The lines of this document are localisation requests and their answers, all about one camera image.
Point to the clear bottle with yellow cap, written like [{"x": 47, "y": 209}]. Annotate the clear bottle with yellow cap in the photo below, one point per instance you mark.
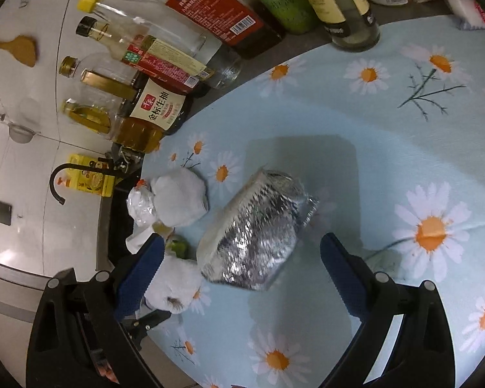
[{"x": 145, "y": 22}]

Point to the black faucet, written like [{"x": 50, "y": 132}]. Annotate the black faucet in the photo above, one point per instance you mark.
[{"x": 70, "y": 165}]

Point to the dark kitchen sink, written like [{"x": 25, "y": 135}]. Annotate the dark kitchen sink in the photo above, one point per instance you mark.
[{"x": 117, "y": 218}]

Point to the white cloth ball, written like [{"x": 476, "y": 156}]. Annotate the white cloth ball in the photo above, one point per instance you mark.
[{"x": 178, "y": 283}]

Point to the black wall socket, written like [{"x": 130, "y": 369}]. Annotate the black wall socket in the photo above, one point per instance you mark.
[{"x": 3, "y": 212}]

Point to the black cap bottle red label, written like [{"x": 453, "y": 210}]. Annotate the black cap bottle red label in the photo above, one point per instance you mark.
[{"x": 161, "y": 58}]

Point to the yellow label glass bottle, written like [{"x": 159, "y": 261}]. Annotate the yellow label glass bottle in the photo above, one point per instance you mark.
[{"x": 343, "y": 8}]

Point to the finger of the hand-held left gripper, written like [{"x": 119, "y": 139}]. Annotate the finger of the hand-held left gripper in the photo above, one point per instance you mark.
[{"x": 153, "y": 318}]

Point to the clear wall hook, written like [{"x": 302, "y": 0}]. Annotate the clear wall hook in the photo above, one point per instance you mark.
[{"x": 22, "y": 133}]

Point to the cooking oil bottle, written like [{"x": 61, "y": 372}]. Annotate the cooking oil bottle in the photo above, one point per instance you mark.
[{"x": 91, "y": 118}]

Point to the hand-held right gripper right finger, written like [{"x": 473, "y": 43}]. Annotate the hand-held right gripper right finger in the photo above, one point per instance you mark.
[{"x": 343, "y": 279}]

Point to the yellow dish soap bottle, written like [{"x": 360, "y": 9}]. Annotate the yellow dish soap bottle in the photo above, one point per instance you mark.
[{"x": 89, "y": 180}]

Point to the silver foil bag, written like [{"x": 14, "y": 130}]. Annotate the silver foil bag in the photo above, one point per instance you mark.
[{"x": 250, "y": 234}]

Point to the blue daisy print tablecloth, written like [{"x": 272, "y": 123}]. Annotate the blue daisy print tablecloth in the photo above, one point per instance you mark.
[{"x": 307, "y": 101}]

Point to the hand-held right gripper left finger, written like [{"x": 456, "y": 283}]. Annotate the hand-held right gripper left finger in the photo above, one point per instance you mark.
[{"x": 141, "y": 275}]

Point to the small green crumpled item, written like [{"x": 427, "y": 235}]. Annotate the small green crumpled item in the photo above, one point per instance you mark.
[{"x": 178, "y": 247}]

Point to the white orange plastic wrapper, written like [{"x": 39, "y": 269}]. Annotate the white orange plastic wrapper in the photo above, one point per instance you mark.
[{"x": 141, "y": 206}]

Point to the large dark bottle red label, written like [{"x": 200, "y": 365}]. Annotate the large dark bottle red label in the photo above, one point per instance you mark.
[{"x": 222, "y": 8}]

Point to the wooden spatula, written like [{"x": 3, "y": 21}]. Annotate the wooden spatula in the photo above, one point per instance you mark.
[{"x": 22, "y": 50}]

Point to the white knit cloth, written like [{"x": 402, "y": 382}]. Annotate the white knit cloth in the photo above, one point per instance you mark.
[{"x": 180, "y": 198}]

